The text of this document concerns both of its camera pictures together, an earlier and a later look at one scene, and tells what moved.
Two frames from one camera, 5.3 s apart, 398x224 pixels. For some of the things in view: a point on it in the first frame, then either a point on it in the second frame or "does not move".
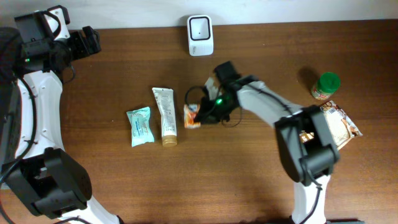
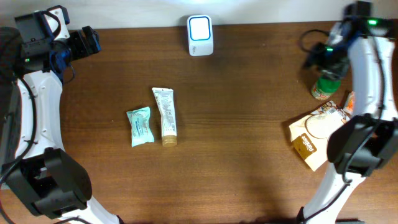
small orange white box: x=190 y=111 → x=349 y=105
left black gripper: x=82 y=50 does not move
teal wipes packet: x=141 y=132 does not move
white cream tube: x=165 y=101 does not move
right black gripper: x=210 y=112 → x=313 y=58
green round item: x=326 y=85 does not move
